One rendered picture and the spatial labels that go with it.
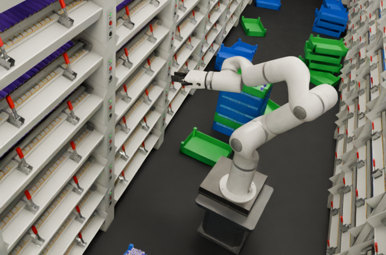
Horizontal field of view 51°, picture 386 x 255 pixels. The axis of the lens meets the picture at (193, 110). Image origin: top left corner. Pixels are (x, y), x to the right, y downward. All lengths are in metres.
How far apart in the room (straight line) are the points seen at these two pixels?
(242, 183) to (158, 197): 0.63
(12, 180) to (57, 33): 0.46
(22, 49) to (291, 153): 2.13
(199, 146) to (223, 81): 1.02
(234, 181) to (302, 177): 0.87
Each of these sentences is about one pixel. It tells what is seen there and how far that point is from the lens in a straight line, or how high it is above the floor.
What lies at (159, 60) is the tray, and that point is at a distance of 2.26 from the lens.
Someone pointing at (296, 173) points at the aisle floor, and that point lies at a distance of 2.78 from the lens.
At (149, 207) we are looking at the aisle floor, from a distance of 2.37.
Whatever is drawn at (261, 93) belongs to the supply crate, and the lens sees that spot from 2.61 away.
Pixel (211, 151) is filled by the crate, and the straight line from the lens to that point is 2.73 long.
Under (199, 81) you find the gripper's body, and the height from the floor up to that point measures 0.86.
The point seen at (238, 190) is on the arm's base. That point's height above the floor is 0.38.
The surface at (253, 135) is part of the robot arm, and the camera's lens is 1.77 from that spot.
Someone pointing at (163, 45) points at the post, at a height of 0.78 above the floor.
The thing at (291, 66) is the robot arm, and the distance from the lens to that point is 1.56.
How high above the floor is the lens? 1.86
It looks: 38 degrees down
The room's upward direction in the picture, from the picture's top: 9 degrees clockwise
